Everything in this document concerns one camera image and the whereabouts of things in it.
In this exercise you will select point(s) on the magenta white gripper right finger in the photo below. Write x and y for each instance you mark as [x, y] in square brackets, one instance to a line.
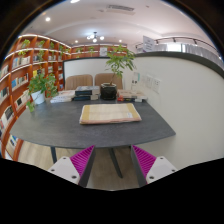
[148, 167]

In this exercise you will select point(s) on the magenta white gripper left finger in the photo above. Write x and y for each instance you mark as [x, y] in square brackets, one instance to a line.
[76, 168]

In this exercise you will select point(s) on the dark grey table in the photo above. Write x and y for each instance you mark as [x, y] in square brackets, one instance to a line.
[57, 126]

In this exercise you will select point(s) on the white books stack left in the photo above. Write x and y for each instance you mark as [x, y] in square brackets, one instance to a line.
[63, 96]

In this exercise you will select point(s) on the stack of dark books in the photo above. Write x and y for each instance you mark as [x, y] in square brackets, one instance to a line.
[86, 93]

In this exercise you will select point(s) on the books stack right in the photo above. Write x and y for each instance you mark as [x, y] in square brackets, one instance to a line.
[130, 96]

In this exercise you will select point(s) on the black round plant pot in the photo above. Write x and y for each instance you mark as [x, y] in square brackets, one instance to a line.
[108, 91]

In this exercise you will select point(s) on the left tan chair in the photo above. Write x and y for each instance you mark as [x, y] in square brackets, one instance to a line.
[72, 82]

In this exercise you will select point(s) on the tan chair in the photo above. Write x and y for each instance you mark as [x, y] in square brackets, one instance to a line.
[101, 78]
[72, 82]

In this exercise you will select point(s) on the small leafy plant white pot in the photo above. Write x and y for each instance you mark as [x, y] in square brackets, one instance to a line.
[40, 87]

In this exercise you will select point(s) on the right tan chair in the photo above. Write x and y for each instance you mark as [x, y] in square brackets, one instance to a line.
[101, 78]

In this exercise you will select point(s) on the tall green potted plant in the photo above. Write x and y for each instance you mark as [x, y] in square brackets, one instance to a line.
[120, 58]

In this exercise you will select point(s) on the orange wooden bookshelf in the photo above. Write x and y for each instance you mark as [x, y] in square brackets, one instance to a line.
[30, 55]

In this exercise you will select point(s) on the ceiling chandelier lamp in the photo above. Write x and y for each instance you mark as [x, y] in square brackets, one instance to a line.
[94, 37]

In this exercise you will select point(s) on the white wall socket panel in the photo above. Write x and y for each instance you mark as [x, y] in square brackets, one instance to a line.
[156, 85]

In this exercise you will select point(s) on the white wall sign board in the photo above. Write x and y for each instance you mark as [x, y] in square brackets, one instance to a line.
[148, 44]

